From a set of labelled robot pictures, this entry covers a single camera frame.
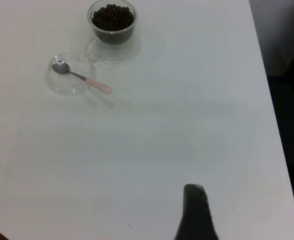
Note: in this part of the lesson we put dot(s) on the clear glass saucer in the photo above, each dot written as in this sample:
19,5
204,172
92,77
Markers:
133,50

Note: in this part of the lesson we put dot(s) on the small round glass dish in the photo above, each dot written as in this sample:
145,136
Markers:
62,83

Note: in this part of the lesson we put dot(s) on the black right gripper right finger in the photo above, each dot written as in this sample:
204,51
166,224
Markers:
195,217

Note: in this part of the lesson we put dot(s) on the dark coffee beans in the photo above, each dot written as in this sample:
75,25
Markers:
112,17

